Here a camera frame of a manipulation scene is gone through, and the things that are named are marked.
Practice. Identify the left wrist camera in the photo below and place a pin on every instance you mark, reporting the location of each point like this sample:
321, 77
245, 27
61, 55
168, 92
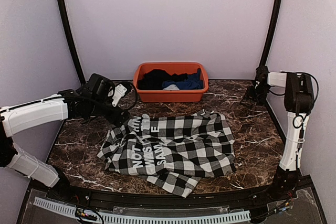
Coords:
121, 90

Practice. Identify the black garment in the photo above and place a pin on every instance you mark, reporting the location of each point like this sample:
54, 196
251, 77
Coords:
154, 79

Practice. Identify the orange plastic basin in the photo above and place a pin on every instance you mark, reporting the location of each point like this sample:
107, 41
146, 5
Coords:
171, 95

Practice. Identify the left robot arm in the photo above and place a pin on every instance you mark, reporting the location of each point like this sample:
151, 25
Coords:
99, 96

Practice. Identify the black white plaid shirt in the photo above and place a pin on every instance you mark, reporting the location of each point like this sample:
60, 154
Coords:
173, 152

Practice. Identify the white slotted cable duct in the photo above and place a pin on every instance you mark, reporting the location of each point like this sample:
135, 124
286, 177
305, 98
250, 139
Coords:
141, 215

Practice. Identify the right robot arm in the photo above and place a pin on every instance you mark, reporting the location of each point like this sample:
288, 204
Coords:
299, 100

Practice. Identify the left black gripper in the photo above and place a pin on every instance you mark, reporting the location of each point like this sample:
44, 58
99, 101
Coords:
113, 118

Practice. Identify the black frame post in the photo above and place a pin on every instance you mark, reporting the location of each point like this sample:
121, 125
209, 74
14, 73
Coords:
270, 32
70, 40

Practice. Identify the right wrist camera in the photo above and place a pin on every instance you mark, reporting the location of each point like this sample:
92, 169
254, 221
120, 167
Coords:
261, 77

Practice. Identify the right black frame post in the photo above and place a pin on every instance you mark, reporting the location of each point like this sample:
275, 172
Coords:
270, 32

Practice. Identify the blue garment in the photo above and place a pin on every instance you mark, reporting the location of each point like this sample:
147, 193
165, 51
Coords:
192, 82

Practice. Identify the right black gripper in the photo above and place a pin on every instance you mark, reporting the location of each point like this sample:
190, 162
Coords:
260, 101

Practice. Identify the left black frame post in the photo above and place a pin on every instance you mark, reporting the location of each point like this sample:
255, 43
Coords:
70, 40

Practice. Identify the black front rail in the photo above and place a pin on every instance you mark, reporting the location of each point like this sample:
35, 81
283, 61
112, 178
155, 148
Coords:
246, 199

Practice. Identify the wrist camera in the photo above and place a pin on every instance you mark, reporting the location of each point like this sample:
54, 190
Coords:
261, 77
121, 90

